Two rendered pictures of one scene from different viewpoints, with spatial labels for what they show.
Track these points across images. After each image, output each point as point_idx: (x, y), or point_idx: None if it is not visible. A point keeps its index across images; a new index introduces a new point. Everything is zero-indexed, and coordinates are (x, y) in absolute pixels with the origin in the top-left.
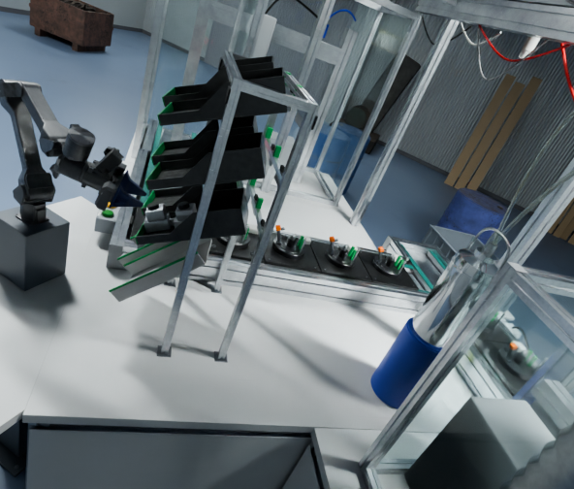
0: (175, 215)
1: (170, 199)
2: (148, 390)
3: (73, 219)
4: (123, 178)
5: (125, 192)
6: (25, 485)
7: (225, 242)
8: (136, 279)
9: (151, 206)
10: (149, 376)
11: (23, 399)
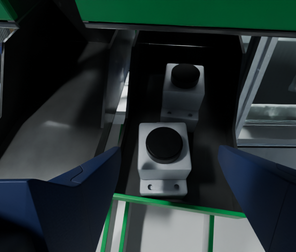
0: (126, 135)
1: (23, 152)
2: (248, 247)
3: None
4: (47, 230)
5: None
6: None
7: None
8: (212, 249)
9: (178, 142)
10: (231, 248)
11: None
